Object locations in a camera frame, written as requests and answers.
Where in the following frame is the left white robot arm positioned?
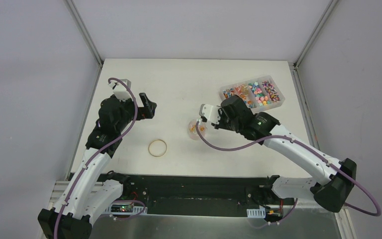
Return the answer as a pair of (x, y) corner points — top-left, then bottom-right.
(38, 93), (157, 239)

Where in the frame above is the left aluminium frame post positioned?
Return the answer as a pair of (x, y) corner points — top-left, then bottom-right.
(64, 0), (104, 68)

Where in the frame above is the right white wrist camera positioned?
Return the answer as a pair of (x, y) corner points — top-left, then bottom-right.
(199, 104), (222, 124)

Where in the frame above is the aluminium frame post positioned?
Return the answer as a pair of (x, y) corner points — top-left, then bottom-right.
(293, 0), (340, 69)
(64, 0), (104, 68)

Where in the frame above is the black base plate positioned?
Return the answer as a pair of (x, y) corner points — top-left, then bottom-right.
(98, 171), (294, 217)

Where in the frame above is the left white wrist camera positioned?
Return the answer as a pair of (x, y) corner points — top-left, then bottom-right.
(108, 78), (131, 101)

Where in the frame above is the left white cable duct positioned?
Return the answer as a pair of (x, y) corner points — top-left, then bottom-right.
(102, 203), (148, 216)

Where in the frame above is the right white cable duct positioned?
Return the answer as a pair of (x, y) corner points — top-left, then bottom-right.
(246, 208), (266, 219)

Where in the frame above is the clear plastic jar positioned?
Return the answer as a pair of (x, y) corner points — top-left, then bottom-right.
(187, 119), (207, 140)

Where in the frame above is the white cable duct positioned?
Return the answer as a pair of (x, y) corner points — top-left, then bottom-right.
(102, 203), (148, 216)
(246, 208), (266, 219)

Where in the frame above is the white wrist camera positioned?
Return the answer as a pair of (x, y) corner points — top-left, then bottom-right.
(108, 78), (131, 101)
(199, 104), (222, 124)

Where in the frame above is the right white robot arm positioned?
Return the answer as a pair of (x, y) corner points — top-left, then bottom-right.
(199, 96), (357, 213)

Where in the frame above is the right aluminium frame post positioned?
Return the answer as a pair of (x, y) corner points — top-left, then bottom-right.
(293, 0), (340, 69)

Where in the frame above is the clear compartment candy box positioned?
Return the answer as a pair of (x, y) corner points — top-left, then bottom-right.
(219, 75), (286, 113)

